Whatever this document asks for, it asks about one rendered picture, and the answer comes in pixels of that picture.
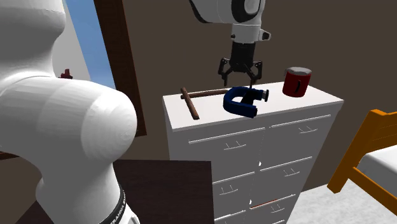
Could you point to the blue C-clamp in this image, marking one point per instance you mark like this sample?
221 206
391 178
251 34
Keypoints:
231 104

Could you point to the red mug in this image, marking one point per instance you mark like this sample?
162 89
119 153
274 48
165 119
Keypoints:
293 83

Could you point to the orange wooden bed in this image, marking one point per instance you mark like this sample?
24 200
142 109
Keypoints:
350 155

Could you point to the brown framed window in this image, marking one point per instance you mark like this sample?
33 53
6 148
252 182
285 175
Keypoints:
119 62

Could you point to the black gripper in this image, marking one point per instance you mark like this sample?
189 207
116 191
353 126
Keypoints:
242 56

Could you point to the white chest of drawers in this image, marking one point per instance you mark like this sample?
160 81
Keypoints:
279 145

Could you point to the dark brown robot stand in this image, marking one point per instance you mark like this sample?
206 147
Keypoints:
167 189

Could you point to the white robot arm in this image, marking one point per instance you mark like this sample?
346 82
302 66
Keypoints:
62 124

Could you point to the brown wooden stick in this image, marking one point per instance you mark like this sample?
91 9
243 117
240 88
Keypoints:
211 92
191 104

